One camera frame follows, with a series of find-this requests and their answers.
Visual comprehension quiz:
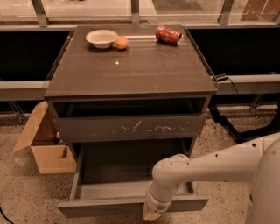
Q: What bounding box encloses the black metal stand base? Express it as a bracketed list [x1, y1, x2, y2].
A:
[208, 102, 280, 144]

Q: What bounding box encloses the open cardboard box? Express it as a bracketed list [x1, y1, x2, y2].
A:
[13, 101, 76, 174]

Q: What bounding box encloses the orange fruit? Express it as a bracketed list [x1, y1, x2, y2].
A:
[115, 36, 129, 50]

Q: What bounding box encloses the dark grey drawer cabinet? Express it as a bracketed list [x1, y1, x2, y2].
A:
[45, 24, 217, 154]

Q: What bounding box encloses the black floor cable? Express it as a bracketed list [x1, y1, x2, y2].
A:
[0, 206, 15, 224]

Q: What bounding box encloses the red soda can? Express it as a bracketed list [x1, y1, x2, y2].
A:
[156, 25, 182, 46]

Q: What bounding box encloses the white bowl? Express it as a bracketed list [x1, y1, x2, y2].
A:
[86, 30, 118, 49]

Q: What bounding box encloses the black power adapter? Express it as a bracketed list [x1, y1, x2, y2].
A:
[213, 73, 228, 82]

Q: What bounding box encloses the scratched middle grey drawer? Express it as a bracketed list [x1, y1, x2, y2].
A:
[53, 115, 205, 143]

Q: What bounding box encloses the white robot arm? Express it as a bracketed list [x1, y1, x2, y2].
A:
[143, 133, 280, 224]

